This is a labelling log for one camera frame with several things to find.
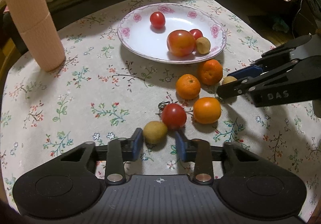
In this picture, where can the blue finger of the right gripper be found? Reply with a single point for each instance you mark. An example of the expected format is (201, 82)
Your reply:
(249, 71)

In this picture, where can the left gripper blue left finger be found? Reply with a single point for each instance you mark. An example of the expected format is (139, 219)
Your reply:
(136, 143)

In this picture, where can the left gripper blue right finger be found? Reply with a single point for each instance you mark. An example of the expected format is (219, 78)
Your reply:
(181, 145)

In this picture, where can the brown longan fruit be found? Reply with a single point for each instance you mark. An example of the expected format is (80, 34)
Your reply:
(155, 132)
(228, 79)
(203, 45)

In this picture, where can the red cherry tomato with stem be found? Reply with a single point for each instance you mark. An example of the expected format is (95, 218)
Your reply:
(174, 116)

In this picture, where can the smooth orange mandarin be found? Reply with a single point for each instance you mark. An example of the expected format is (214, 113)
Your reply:
(206, 110)

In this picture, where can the small red cherry tomato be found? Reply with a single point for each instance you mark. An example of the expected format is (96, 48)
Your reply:
(196, 33)

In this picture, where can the large red tomato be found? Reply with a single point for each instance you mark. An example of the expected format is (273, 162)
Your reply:
(181, 43)

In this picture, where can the floral tablecloth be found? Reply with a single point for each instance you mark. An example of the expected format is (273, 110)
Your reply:
(103, 92)

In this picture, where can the white floral plate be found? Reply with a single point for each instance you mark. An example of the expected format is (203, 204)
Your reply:
(138, 36)

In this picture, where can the pink ribbed bottle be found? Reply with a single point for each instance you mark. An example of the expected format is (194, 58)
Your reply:
(34, 23)

